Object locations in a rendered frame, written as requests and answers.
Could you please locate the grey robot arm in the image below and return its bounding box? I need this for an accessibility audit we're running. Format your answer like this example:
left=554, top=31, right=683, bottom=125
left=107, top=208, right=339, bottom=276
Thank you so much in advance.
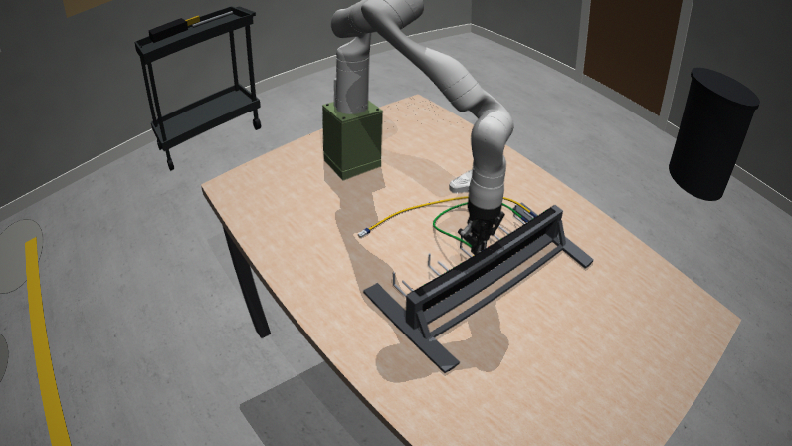
left=331, top=0, right=514, bottom=209

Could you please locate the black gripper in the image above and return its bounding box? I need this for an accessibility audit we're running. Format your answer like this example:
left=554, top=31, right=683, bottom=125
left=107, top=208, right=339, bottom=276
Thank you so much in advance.
left=458, top=198, right=505, bottom=255

